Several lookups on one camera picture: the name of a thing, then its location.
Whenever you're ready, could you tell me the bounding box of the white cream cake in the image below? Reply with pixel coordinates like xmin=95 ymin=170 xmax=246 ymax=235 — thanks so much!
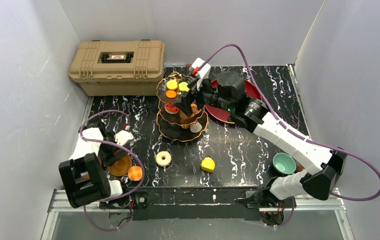
xmin=190 ymin=122 xmax=203 ymax=134

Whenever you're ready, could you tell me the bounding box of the golden croissant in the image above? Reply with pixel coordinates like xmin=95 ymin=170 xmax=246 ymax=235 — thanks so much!
xmin=179 ymin=104 xmax=202 ymax=121

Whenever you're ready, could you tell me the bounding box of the orange tart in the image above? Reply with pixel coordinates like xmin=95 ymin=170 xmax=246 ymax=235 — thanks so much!
xmin=127 ymin=165 xmax=143 ymax=182

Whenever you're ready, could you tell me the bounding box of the three tier glass stand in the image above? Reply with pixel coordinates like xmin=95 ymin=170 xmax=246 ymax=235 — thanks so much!
xmin=156 ymin=71 xmax=208 ymax=142

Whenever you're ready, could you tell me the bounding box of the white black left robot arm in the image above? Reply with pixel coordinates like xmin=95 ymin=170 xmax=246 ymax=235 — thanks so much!
xmin=58 ymin=138 xmax=129 ymax=209

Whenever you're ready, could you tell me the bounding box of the yellow round cracker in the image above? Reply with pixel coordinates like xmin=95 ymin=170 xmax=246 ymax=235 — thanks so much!
xmin=166 ymin=79 xmax=179 ymax=91

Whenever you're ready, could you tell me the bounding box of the tan plastic toolbox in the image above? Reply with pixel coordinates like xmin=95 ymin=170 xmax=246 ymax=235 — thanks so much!
xmin=69 ymin=39 xmax=166 ymax=97

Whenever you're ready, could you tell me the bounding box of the orange round cookie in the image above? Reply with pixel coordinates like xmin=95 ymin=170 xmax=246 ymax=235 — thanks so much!
xmin=165 ymin=90 xmax=177 ymax=99

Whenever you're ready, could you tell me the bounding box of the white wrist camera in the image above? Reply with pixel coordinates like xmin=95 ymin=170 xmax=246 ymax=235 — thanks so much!
xmin=114 ymin=124 xmax=134 ymax=147
xmin=189 ymin=57 xmax=211 ymax=90

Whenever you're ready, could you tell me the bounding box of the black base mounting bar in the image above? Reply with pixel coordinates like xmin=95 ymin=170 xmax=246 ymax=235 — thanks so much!
xmin=100 ymin=187 xmax=294 ymax=224

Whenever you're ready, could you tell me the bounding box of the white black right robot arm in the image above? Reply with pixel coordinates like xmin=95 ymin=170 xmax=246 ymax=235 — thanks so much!
xmin=174 ymin=71 xmax=346 ymax=201

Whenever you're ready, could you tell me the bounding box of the teal saucer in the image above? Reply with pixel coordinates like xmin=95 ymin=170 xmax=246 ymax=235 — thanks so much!
xmin=273 ymin=152 xmax=297 ymax=175

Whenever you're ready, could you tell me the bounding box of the aluminium frame rail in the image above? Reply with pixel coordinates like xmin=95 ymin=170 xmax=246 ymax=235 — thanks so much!
xmin=41 ymin=190 xmax=354 ymax=240

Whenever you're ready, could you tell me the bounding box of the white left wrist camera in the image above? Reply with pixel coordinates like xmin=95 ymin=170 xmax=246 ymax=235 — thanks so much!
xmin=114 ymin=124 xmax=134 ymax=147

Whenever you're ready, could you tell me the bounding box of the dark red round tray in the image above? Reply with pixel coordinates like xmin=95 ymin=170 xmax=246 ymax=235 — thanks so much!
xmin=205 ymin=80 xmax=262 ymax=125

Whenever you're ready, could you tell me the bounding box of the yellow swirl roll cake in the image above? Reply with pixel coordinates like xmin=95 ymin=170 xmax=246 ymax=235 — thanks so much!
xmin=201 ymin=156 xmax=215 ymax=173

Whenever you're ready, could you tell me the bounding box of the green macaron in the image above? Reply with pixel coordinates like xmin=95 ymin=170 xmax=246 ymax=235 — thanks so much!
xmin=178 ymin=81 xmax=190 ymax=92

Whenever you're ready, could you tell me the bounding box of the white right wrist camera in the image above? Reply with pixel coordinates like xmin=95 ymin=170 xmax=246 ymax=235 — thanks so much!
xmin=189 ymin=57 xmax=211 ymax=90

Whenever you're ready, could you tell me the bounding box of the brown round wooden coaster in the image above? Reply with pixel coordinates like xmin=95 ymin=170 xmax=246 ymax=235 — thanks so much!
xmin=107 ymin=154 xmax=133 ymax=177

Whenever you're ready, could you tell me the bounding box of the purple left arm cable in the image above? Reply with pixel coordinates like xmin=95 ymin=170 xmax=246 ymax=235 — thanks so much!
xmin=78 ymin=109 xmax=146 ymax=232

